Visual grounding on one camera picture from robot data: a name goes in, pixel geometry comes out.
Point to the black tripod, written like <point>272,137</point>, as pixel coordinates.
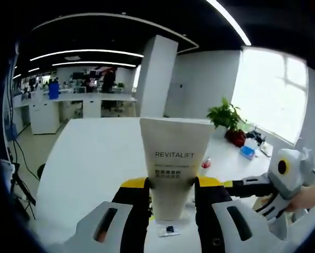
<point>25,191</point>

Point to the dark red pot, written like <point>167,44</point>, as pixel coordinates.
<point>236,138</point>

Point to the small silver skincare sachet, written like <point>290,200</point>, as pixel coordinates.
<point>168,229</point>

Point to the large white skincare tube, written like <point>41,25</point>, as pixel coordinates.
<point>173,142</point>

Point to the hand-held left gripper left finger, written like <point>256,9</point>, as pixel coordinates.
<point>131,224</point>

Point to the person's right hand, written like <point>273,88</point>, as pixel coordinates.
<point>307,199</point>

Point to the green potted plant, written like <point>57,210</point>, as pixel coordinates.
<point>225,114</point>

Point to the blue tissue box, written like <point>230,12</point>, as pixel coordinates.
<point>247,153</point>

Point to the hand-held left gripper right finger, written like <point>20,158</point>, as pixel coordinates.
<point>207,224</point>

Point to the blue storage bin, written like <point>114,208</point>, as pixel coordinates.
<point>54,91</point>

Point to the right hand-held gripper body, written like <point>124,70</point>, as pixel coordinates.
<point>294,174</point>

